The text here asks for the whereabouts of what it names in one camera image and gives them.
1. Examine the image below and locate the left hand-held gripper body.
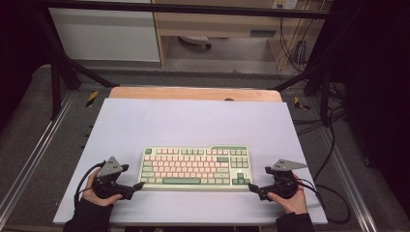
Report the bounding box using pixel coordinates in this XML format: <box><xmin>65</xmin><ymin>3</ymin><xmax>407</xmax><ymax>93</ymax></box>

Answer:
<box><xmin>91</xmin><ymin>156</ymin><xmax>135</xmax><ymax>201</ymax></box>

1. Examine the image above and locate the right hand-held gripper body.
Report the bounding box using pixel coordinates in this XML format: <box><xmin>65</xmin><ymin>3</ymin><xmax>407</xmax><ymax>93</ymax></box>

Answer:
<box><xmin>257</xmin><ymin>159</ymin><xmax>309</xmax><ymax>202</ymax></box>

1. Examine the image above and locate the cream pink green keyboard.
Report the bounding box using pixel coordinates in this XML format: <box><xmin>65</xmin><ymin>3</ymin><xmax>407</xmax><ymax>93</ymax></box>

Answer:
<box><xmin>137</xmin><ymin>144</ymin><xmax>254</xmax><ymax>193</ymax></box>

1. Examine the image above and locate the person's right hand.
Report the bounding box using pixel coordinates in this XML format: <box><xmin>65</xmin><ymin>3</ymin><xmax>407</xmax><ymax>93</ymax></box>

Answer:
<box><xmin>267</xmin><ymin>173</ymin><xmax>309</xmax><ymax>216</ymax></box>

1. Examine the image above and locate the person's left hand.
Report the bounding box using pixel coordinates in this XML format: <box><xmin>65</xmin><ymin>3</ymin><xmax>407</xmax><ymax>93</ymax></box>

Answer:
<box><xmin>81</xmin><ymin>168</ymin><xmax>124</xmax><ymax>208</ymax></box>

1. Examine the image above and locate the white board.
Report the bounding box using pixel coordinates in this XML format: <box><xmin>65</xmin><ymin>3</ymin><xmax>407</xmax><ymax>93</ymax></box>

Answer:
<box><xmin>52</xmin><ymin>98</ymin><xmax>329</xmax><ymax>226</ymax></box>

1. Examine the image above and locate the wooden table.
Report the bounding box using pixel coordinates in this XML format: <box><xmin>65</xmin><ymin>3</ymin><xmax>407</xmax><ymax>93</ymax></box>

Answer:
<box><xmin>108</xmin><ymin>85</ymin><xmax>283</xmax><ymax>103</ymax></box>

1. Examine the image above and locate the white cabinet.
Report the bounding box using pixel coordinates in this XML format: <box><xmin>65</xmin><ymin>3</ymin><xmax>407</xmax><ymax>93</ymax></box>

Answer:
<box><xmin>47</xmin><ymin>0</ymin><xmax>161</xmax><ymax>63</ymax></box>

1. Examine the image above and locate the dark curtain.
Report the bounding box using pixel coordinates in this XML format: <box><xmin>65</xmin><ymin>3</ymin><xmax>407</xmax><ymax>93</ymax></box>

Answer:
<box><xmin>0</xmin><ymin>0</ymin><xmax>50</xmax><ymax>131</ymax></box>
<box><xmin>331</xmin><ymin>0</ymin><xmax>410</xmax><ymax>208</ymax></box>

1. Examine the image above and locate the office chair base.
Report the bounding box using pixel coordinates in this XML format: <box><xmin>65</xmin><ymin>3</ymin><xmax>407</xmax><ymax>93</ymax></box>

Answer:
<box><xmin>178</xmin><ymin>35</ymin><xmax>213</xmax><ymax>50</ymax></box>

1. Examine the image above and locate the light wooden desk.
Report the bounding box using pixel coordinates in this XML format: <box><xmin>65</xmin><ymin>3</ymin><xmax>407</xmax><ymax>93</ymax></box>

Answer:
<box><xmin>151</xmin><ymin>0</ymin><xmax>335</xmax><ymax>71</ymax></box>

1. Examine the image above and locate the white power strip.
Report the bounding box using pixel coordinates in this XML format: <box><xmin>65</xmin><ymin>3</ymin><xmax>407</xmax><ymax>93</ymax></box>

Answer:
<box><xmin>272</xmin><ymin>0</ymin><xmax>300</xmax><ymax>11</ymax></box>

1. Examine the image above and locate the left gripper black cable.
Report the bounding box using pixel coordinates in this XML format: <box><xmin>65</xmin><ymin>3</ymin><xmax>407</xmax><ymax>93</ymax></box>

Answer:
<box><xmin>73</xmin><ymin>160</ymin><xmax>106</xmax><ymax>209</ymax></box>

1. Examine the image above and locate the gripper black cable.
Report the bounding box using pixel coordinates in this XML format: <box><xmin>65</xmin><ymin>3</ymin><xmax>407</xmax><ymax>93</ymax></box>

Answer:
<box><xmin>73</xmin><ymin>160</ymin><xmax>106</xmax><ymax>209</ymax></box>
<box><xmin>289</xmin><ymin>122</ymin><xmax>352</xmax><ymax>225</ymax></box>

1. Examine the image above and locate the black floor cable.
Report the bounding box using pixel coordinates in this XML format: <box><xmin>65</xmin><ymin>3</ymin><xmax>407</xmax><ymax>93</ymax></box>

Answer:
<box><xmin>291</xmin><ymin>107</ymin><xmax>346</xmax><ymax>136</ymax></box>

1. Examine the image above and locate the aluminium rail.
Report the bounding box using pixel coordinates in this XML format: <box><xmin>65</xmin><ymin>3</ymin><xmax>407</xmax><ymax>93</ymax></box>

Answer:
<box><xmin>0</xmin><ymin>91</ymin><xmax>78</xmax><ymax>224</ymax></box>
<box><xmin>316</xmin><ymin>129</ymin><xmax>379</xmax><ymax>232</ymax></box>

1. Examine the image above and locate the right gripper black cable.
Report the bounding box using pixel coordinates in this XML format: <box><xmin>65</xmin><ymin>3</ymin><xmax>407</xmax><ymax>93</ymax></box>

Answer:
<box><xmin>289</xmin><ymin>122</ymin><xmax>352</xmax><ymax>225</ymax></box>

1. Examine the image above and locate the bundle of hanging cables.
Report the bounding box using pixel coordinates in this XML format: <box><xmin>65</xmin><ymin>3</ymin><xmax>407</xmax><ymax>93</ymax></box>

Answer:
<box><xmin>278</xmin><ymin>15</ymin><xmax>315</xmax><ymax>73</ymax></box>

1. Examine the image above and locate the black metal frame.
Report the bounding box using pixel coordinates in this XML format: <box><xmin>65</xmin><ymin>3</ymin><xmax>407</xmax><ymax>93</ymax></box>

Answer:
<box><xmin>32</xmin><ymin>0</ymin><xmax>343</xmax><ymax>128</ymax></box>

